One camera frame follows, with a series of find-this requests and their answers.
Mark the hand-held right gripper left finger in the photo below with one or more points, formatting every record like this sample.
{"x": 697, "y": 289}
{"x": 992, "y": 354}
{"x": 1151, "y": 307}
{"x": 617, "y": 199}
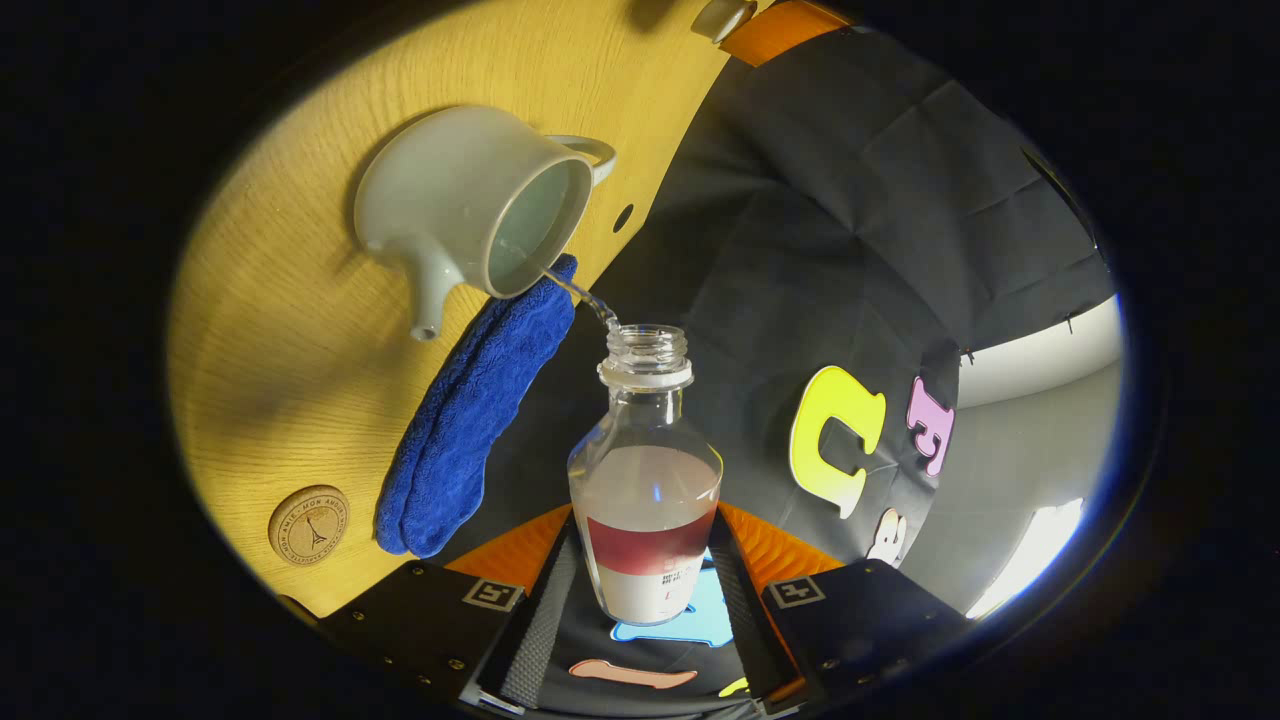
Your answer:
{"x": 545, "y": 620}

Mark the round wooden coaster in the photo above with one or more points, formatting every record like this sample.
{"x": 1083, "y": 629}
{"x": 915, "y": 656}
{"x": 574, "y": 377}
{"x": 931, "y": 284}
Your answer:
{"x": 309, "y": 526}

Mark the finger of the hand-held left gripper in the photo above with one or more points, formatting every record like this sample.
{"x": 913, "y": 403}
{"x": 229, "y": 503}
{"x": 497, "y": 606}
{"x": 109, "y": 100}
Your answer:
{"x": 775, "y": 30}

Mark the clear water bottle red label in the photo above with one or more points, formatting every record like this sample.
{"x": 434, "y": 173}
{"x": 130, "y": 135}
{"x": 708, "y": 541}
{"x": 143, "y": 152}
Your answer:
{"x": 645, "y": 480}

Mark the blue folded towel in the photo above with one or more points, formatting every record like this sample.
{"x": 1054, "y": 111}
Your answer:
{"x": 460, "y": 420}

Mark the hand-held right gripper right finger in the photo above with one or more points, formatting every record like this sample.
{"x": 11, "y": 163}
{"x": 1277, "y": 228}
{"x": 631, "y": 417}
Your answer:
{"x": 740, "y": 610}

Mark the white ceramic teacup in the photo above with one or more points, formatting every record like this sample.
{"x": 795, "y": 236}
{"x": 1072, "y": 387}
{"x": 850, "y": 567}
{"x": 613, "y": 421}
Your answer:
{"x": 450, "y": 190}

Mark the black backdrop cloth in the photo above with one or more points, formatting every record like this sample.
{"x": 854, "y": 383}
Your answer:
{"x": 800, "y": 230}

